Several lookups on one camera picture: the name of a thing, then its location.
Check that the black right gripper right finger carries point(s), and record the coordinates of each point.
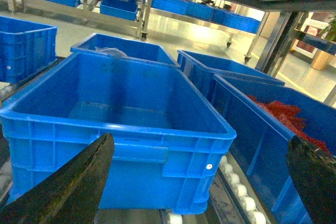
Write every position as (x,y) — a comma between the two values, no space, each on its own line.
(312,171)

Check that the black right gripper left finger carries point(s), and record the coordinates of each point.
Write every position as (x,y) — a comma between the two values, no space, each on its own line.
(71,194)

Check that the red mesh parts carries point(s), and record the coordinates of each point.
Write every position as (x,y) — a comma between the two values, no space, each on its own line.
(287,115)

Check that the blue crate with red parts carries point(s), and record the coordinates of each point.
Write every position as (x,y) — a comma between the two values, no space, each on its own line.
(261,143)

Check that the large blue plastic crate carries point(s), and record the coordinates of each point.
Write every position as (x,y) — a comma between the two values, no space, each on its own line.
(169,139)

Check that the green potted plant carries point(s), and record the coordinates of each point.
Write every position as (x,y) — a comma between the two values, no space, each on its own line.
(321,59)

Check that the blue crate behind centre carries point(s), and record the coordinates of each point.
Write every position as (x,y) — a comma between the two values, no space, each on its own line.
(118,47)

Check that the blue crate far left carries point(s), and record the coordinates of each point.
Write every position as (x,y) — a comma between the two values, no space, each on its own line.
(26,48)

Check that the blue crate behind right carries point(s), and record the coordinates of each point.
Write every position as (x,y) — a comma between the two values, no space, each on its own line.
(200,68)

